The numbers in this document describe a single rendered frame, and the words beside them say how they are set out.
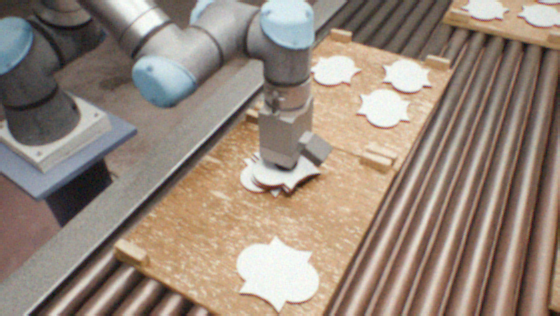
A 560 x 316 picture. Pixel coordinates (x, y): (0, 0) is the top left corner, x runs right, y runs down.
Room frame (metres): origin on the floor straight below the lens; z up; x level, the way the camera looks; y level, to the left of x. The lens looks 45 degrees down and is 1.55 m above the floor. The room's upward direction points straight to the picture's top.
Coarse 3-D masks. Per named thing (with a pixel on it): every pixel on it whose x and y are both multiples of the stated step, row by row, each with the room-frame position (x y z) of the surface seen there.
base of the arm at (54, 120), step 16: (48, 96) 0.74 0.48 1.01; (64, 96) 0.78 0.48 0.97; (16, 112) 0.70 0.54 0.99; (32, 112) 0.71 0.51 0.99; (48, 112) 0.72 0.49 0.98; (64, 112) 0.74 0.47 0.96; (80, 112) 0.79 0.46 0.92; (16, 128) 0.70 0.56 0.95; (32, 128) 0.70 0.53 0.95; (48, 128) 0.71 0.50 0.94; (64, 128) 0.72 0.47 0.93; (32, 144) 0.69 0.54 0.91
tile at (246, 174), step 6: (246, 162) 0.60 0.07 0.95; (252, 162) 0.60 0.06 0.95; (246, 168) 0.59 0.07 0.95; (246, 174) 0.57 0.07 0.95; (246, 180) 0.55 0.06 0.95; (246, 186) 0.54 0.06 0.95; (252, 186) 0.54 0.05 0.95; (252, 192) 0.53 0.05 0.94; (258, 192) 0.53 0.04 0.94; (264, 192) 0.53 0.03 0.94; (270, 192) 0.53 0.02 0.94; (276, 192) 0.52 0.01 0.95
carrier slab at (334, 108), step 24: (336, 48) 1.05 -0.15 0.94; (360, 48) 1.05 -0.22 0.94; (384, 72) 0.93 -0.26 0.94; (432, 72) 0.93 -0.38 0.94; (336, 96) 0.83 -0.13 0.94; (408, 96) 0.83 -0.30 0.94; (432, 96) 0.83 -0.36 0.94; (336, 120) 0.74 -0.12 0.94; (360, 120) 0.74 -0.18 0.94; (336, 144) 0.67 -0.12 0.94; (360, 144) 0.67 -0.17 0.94; (384, 144) 0.67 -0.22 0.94; (408, 144) 0.67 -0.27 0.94
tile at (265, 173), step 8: (264, 160) 0.58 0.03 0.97; (304, 160) 0.58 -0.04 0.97; (256, 168) 0.56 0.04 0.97; (264, 168) 0.56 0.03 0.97; (272, 168) 0.56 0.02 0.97; (296, 168) 0.56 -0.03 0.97; (304, 168) 0.56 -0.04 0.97; (312, 168) 0.56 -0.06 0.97; (256, 176) 0.54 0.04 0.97; (264, 176) 0.54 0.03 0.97; (272, 176) 0.54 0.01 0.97; (280, 176) 0.54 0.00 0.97; (288, 176) 0.54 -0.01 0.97; (296, 176) 0.54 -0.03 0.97; (304, 176) 0.54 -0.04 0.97; (312, 176) 0.55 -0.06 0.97; (264, 184) 0.52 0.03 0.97; (272, 184) 0.52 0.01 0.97; (280, 184) 0.52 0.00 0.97; (288, 184) 0.52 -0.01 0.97; (296, 184) 0.52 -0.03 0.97
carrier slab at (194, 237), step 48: (240, 144) 0.67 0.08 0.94; (192, 192) 0.53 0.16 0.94; (240, 192) 0.53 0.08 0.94; (336, 192) 0.53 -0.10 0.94; (384, 192) 0.53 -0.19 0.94; (144, 240) 0.43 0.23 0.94; (192, 240) 0.43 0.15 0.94; (240, 240) 0.43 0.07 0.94; (288, 240) 0.43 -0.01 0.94; (336, 240) 0.43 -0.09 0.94; (192, 288) 0.34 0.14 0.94; (240, 288) 0.34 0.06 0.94
